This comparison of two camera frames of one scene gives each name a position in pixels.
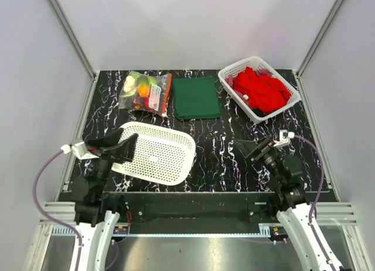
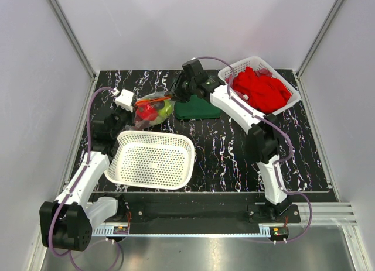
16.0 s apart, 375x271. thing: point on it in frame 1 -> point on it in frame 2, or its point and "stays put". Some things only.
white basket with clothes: x=257 y=90 stays put
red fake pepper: x=142 y=103 -> x=145 y=111
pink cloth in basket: x=229 y=79 stays put
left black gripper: x=104 y=148 -> x=116 y=107
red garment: x=266 y=94 stays put
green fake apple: x=152 y=80 -> x=167 y=109
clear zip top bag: x=146 y=92 -> x=152 y=109
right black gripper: x=246 y=146 -> x=175 y=89
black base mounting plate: x=197 y=210 stays put
